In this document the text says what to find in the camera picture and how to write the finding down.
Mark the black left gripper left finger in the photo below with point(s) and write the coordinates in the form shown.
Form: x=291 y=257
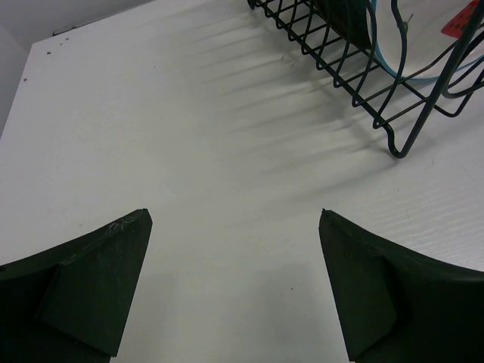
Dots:
x=70 y=303

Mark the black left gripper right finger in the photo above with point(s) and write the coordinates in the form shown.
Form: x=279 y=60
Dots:
x=397 y=305

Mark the large watermelon plate blue rim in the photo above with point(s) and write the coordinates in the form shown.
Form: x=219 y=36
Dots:
x=431 y=27

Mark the dark blue glazed plate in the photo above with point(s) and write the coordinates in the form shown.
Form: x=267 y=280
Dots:
x=348 y=18

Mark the black wire dish rack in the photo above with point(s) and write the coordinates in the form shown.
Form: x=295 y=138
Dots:
x=397 y=105

